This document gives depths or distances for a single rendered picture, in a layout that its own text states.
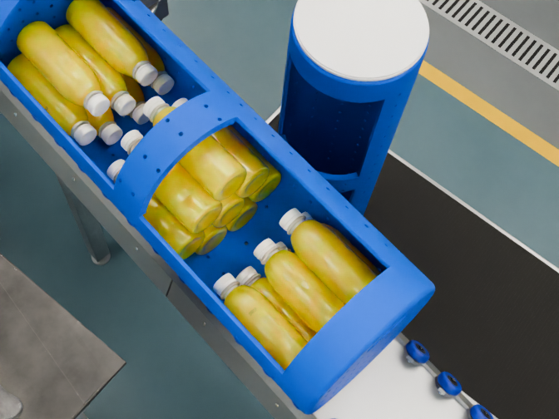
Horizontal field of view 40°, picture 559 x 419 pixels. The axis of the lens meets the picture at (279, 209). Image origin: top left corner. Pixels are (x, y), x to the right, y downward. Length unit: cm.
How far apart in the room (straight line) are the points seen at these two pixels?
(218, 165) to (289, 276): 21
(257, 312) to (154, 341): 115
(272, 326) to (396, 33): 68
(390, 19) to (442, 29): 141
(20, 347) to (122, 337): 106
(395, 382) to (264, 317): 29
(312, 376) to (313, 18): 77
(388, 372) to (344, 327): 32
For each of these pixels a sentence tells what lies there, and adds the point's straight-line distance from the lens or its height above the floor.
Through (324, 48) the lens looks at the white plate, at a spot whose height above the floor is 104.
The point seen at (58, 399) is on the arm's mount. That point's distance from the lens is 128.
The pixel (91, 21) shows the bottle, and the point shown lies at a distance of 145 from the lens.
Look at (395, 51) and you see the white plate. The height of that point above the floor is 104.
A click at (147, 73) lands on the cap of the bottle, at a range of 139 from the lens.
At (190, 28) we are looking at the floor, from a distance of 289.
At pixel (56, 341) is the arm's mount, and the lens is 131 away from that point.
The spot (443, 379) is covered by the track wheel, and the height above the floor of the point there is 98.
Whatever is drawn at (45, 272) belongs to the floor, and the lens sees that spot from 247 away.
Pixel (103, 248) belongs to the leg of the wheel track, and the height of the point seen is 10.
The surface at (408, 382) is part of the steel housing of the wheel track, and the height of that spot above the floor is 93.
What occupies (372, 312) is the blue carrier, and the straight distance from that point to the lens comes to 108.
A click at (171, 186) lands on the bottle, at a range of 124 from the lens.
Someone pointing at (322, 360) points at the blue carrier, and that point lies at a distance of 109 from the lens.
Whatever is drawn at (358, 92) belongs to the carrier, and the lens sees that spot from 154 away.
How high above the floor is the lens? 225
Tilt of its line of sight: 64 degrees down
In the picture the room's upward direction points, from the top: 8 degrees clockwise
